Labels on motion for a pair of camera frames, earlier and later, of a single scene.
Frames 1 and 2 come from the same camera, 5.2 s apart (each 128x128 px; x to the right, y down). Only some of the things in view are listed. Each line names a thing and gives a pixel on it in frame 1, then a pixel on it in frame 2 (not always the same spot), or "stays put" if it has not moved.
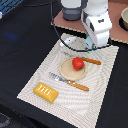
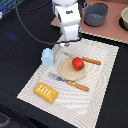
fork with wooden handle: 57,77 stays put
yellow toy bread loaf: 45,92 stays put
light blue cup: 89,44 → 47,57
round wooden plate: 68,71 stays put
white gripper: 98,26 → 69,18
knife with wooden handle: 93,61 stays put
